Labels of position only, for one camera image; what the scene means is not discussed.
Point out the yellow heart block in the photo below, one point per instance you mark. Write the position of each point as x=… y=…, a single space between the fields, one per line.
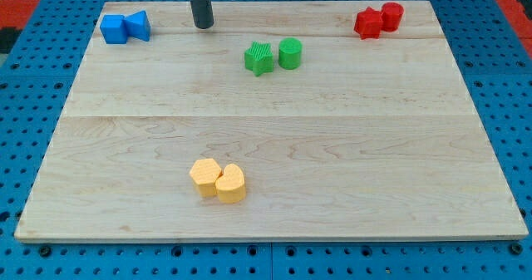
x=230 y=186

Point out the green star block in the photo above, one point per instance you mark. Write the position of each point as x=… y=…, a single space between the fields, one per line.
x=259 y=58

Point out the yellow hexagon block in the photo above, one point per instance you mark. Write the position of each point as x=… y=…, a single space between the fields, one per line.
x=204 y=174

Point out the green cylinder block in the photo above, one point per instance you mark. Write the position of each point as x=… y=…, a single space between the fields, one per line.
x=290 y=53

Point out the light wooden board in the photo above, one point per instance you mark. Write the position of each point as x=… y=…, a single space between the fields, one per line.
x=367 y=140

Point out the red star block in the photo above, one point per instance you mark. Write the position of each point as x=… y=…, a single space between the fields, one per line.
x=368 y=24

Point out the blue triangle block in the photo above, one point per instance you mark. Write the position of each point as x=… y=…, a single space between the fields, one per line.
x=138 y=25

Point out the red cylinder block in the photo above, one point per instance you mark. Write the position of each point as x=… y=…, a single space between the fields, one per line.
x=391 y=16

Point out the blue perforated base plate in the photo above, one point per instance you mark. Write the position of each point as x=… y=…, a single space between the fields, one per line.
x=39 y=71

